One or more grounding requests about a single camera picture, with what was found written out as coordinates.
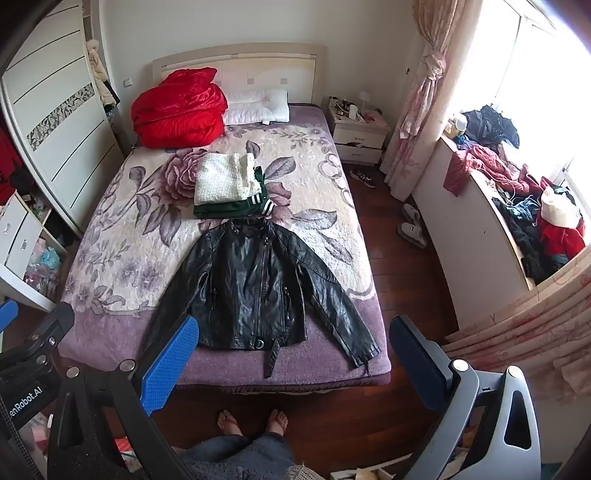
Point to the floral purple bed blanket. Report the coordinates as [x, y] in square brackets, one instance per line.
[143, 227]

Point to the white folded knit sweater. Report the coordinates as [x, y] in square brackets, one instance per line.
[223, 178]

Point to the person's foot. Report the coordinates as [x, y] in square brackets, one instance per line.
[277, 423]
[227, 424]

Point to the pink tied curtain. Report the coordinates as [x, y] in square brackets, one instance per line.
[448, 28]

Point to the white bedside nightstand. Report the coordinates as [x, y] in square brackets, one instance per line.
[359, 138]

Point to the person's right foot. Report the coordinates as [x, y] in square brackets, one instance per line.
[277, 423]

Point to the white shelf unit with drawers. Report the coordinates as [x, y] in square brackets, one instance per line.
[32, 260]

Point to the white pillow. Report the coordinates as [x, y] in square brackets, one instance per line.
[256, 106]

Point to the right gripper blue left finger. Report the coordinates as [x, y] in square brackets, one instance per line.
[81, 444]

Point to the dark sneaker on floor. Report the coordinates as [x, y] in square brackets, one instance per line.
[362, 176]

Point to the beige bed headboard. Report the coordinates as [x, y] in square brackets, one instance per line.
[298, 68]

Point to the green folded striped garment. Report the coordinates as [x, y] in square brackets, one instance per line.
[257, 204]

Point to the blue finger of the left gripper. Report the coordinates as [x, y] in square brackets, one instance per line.
[8, 312]

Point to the black leather jacket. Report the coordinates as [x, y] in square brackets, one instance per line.
[248, 283]

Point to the person's left foot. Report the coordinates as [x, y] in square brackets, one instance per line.
[227, 424]

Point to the white slipper pair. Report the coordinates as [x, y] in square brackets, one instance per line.
[411, 229]

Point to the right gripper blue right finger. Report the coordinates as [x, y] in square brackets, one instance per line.
[506, 444]

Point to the white sliding wardrobe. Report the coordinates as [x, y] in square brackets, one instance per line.
[56, 117]

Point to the pile of mixed clothes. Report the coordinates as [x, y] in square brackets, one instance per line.
[543, 217]

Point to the person's dark jeans legs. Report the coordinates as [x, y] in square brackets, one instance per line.
[236, 457]

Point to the pink draped curtain lower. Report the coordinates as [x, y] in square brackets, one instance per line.
[545, 332]

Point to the red folded quilt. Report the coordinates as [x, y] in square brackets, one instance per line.
[184, 110]

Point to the white window side cabinet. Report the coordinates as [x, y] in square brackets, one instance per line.
[479, 257]

